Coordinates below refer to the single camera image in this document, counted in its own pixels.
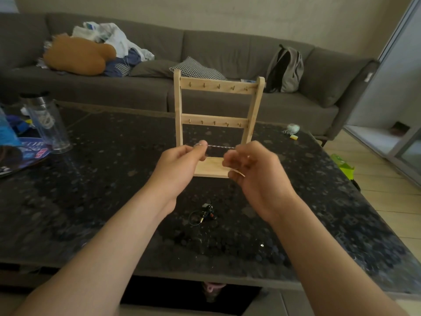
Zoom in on person's left hand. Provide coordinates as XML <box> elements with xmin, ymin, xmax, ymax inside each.
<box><xmin>144</xmin><ymin>140</ymin><xmax>208</xmax><ymax>216</ymax></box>

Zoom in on person's right hand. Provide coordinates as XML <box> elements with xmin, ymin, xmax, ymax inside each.
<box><xmin>222</xmin><ymin>140</ymin><xmax>298</xmax><ymax>224</ymax></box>

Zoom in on black cord necklace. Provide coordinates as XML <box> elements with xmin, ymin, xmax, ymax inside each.
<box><xmin>189</xmin><ymin>203</ymin><xmax>218</xmax><ymax>226</ymax></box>

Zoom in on silver chain necklace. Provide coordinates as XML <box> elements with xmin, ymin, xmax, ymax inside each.
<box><xmin>194</xmin><ymin>141</ymin><xmax>246</xmax><ymax>177</ymax></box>

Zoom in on wooden jewelry stand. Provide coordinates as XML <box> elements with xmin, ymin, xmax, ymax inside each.
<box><xmin>173</xmin><ymin>68</ymin><xmax>266</xmax><ymax>179</ymax></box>

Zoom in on person's left forearm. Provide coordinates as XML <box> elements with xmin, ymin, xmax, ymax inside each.
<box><xmin>13</xmin><ymin>190</ymin><xmax>175</xmax><ymax>316</ymax></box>

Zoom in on person's right forearm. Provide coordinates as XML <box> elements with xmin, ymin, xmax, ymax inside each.
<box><xmin>268</xmin><ymin>197</ymin><xmax>408</xmax><ymax>316</ymax></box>

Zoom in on green bag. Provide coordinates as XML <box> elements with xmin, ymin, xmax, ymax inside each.
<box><xmin>330</xmin><ymin>154</ymin><xmax>356</xmax><ymax>180</ymax></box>

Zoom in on checkered pillow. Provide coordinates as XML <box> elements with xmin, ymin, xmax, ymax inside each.
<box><xmin>169</xmin><ymin>56</ymin><xmax>227</xmax><ymax>81</ymax></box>

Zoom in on grey flat cushion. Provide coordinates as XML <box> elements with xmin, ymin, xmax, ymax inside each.
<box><xmin>128</xmin><ymin>59</ymin><xmax>178</xmax><ymax>78</ymax></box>

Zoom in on grey backpack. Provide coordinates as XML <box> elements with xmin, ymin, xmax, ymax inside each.
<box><xmin>264</xmin><ymin>45</ymin><xmax>304</xmax><ymax>93</ymax></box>

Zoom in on pink item under table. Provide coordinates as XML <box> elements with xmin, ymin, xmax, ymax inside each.
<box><xmin>202</xmin><ymin>282</ymin><xmax>228</xmax><ymax>303</ymax></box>

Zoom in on blue crumpled garment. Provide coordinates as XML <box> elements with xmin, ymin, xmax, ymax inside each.
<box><xmin>103</xmin><ymin>48</ymin><xmax>142</xmax><ymax>78</ymax></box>

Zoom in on clear plastic tumbler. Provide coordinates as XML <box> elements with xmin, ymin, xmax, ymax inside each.
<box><xmin>19</xmin><ymin>92</ymin><xmax>72</xmax><ymax>154</ymax></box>

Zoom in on grey fabric sofa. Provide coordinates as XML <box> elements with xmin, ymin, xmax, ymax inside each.
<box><xmin>0</xmin><ymin>13</ymin><xmax>381</xmax><ymax>137</ymax></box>

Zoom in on blue printed packet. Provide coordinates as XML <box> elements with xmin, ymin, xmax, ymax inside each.
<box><xmin>0</xmin><ymin>116</ymin><xmax>53</xmax><ymax>178</ymax></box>

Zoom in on dark shoe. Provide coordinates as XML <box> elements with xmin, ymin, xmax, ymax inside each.
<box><xmin>389</xmin><ymin>121</ymin><xmax>411</xmax><ymax>136</ymax></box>

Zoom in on white crumpled garment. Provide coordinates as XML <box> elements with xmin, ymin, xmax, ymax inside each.
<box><xmin>71</xmin><ymin>22</ymin><xmax>155</xmax><ymax>62</ymax></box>

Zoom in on brown plush toy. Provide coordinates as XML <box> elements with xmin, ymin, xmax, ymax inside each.
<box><xmin>43</xmin><ymin>34</ymin><xmax>117</xmax><ymax>76</ymax></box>

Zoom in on sliding glass door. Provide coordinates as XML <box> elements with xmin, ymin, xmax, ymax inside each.
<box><xmin>343</xmin><ymin>0</ymin><xmax>421</xmax><ymax>187</ymax></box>

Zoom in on blue plastic bottle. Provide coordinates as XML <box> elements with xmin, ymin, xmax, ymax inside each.
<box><xmin>0</xmin><ymin>107</ymin><xmax>22</xmax><ymax>148</ymax></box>

